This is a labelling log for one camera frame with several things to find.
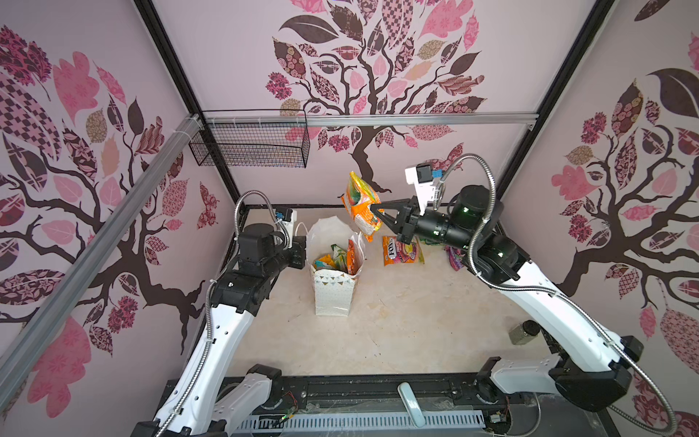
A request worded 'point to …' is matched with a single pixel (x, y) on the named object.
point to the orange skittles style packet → (397, 252)
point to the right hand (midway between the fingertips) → (373, 206)
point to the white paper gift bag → (333, 289)
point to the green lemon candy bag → (339, 258)
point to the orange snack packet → (350, 257)
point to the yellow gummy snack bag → (327, 259)
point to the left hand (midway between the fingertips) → (303, 244)
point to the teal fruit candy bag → (320, 265)
